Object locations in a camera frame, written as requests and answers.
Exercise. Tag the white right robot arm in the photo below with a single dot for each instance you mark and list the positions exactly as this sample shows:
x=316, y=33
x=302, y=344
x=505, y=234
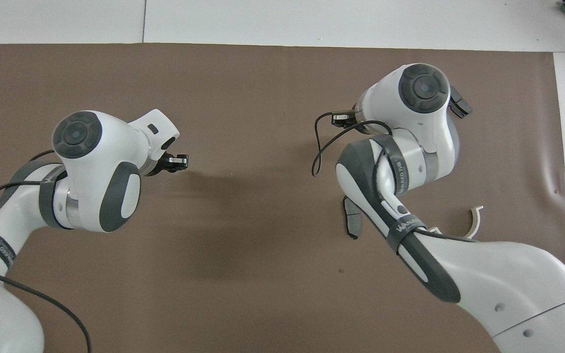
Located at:
x=508, y=274

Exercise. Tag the short dark brake pad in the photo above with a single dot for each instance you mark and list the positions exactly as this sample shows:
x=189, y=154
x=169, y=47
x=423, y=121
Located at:
x=461, y=105

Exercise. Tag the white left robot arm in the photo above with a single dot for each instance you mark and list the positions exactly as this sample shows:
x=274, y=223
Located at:
x=96, y=162

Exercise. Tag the long dark brake pad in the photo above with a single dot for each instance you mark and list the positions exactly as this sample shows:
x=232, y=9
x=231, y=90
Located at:
x=353, y=223

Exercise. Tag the brown paper table mat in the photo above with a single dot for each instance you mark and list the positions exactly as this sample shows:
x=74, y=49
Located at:
x=243, y=98

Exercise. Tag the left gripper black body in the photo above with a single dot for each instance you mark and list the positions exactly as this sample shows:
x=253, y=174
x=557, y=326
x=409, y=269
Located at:
x=157, y=165

